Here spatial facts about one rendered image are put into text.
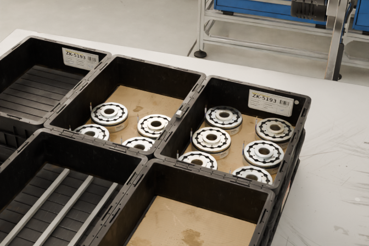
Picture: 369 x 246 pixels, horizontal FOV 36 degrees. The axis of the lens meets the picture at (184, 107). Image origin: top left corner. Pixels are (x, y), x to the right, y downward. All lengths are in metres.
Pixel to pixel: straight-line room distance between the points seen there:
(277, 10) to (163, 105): 1.80
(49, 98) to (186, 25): 2.32
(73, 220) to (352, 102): 1.08
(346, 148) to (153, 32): 2.30
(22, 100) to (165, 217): 0.64
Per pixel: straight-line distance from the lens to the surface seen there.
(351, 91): 2.08
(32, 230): 1.34
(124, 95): 1.73
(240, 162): 1.49
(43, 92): 1.78
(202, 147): 1.47
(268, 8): 3.38
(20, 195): 1.43
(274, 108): 1.62
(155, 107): 1.67
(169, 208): 1.36
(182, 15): 4.11
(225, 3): 3.42
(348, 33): 3.37
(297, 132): 1.45
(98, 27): 3.96
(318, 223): 1.55
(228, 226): 1.32
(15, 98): 1.77
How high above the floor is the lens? 1.79
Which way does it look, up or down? 35 degrees down
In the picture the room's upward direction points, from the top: 1 degrees clockwise
